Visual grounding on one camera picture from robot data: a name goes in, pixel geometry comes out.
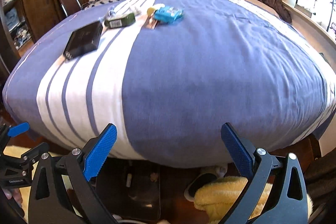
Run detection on blue snack wrapper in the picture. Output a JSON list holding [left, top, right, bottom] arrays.
[[154, 6, 183, 24]]

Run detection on person's left hand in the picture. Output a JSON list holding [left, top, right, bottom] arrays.
[[3, 189, 23, 207]]

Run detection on clear plastic packaging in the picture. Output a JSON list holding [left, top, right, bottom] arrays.
[[105, 5, 141, 19]]

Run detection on slipper on floor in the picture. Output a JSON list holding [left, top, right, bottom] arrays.
[[184, 164, 228, 202]]

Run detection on yellow fluffy rug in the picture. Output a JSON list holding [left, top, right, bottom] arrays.
[[193, 176, 314, 224]]

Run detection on brown flat wrapper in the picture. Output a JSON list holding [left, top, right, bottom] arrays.
[[142, 16, 158, 30]]

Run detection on black trash bin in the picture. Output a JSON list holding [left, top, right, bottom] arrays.
[[96, 157, 161, 222]]

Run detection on black rectangular box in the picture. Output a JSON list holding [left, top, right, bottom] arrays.
[[63, 21, 103, 60]]

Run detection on blue white striped duvet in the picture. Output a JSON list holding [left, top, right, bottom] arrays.
[[2, 0, 335, 168]]

